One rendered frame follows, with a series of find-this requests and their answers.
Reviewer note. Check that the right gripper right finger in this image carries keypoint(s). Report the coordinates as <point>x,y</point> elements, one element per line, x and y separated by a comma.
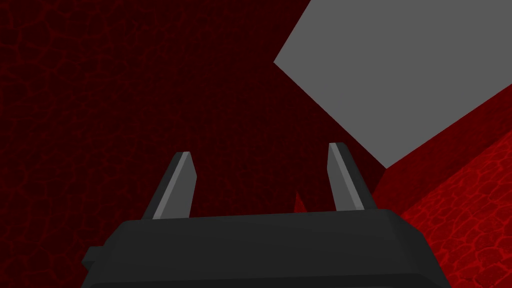
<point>347,184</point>

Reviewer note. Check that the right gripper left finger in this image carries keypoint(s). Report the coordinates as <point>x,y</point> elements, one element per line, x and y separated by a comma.
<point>176,192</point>

